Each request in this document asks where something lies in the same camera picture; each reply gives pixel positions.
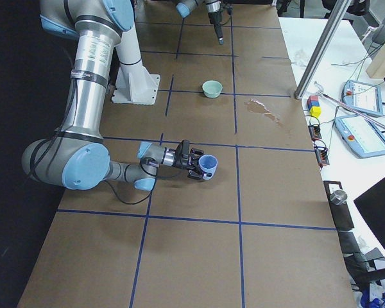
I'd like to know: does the yellow cube block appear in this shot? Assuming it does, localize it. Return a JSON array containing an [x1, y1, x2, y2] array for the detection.
[[309, 106, 321, 118]]

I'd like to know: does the metal cylinder weight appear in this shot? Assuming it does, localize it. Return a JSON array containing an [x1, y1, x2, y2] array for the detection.
[[329, 189, 348, 205]]

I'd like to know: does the teach pendant tablet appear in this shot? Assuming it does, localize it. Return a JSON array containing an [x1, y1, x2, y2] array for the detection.
[[341, 80, 384, 117], [334, 115, 385, 158]]

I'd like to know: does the long metal grabber stick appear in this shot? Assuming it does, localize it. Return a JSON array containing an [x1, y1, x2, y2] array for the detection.
[[314, 81, 385, 135]]

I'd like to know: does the mint green bowl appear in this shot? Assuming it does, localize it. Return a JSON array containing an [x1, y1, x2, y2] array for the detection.
[[201, 80, 223, 98]]

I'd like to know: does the white camera mast pole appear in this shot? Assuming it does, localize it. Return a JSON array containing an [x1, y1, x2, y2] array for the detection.
[[112, 25, 160, 105]]

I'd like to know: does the red blue block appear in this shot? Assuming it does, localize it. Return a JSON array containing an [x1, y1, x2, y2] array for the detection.
[[307, 95, 320, 110]]

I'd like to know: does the light blue plastic cup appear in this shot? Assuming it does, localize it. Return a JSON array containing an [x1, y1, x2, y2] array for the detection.
[[198, 155, 218, 180]]

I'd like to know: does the aluminium frame post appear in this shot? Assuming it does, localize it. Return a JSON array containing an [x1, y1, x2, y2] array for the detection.
[[294, 0, 350, 100]]

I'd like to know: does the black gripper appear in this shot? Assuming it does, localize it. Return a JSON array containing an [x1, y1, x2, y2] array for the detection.
[[173, 139, 212, 180], [208, 11, 224, 45]]

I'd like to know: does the far teach pendant tablet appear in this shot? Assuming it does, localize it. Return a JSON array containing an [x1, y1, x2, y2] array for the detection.
[[341, 80, 384, 117]]

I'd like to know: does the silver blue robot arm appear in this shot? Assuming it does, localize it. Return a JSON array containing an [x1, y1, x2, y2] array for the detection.
[[22, 1, 217, 191], [175, 0, 224, 45]]

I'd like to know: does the black braided camera cable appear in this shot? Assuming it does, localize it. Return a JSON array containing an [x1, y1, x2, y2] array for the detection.
[[105, 163, 187, 205]]

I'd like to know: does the near teach pendant tablet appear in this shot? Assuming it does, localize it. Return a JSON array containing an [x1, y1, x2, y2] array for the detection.
[[334, 115, 385, 158]]

